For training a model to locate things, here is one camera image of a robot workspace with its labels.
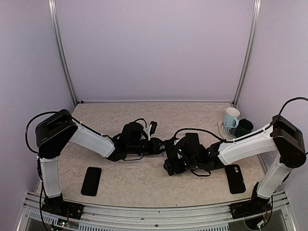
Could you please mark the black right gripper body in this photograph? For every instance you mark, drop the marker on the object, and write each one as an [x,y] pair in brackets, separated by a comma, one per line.
[191,163]

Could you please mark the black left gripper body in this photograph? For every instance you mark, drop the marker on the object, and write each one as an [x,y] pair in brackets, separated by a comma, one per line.
[134,148]

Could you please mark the black phone case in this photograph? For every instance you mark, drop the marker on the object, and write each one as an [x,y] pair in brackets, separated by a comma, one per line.
[235,179]

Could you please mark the black phone dark frame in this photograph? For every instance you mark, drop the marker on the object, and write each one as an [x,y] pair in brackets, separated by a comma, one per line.
[91,181]

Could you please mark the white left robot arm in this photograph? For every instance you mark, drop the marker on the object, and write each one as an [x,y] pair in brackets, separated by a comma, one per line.
[61,128]

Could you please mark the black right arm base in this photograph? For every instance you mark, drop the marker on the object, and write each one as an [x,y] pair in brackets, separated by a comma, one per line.
[253,206]

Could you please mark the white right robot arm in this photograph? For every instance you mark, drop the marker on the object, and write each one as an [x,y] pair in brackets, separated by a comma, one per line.
[279,136]

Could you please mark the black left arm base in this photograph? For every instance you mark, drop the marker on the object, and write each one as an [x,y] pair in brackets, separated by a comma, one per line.
[58,206]

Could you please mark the white saucer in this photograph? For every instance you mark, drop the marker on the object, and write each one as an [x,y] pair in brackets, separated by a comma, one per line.
[225,133]

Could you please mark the light blue ceramic mug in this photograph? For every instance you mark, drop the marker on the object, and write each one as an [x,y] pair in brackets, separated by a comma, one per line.
[231,118]

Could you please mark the dark green cup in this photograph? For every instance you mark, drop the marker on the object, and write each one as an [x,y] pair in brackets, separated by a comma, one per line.
[244,127]

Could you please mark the aluminium front rail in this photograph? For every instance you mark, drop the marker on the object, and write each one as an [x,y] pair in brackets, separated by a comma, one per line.
[215,217]

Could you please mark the aluminium left corner post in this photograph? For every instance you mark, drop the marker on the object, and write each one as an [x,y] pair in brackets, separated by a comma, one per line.
[60,48]

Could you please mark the aluminium corner post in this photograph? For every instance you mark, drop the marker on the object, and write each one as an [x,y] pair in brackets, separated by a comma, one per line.
[248,52]
[60,48]

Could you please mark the aluminium right corner post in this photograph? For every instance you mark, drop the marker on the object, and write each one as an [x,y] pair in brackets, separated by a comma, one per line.
[248,52]

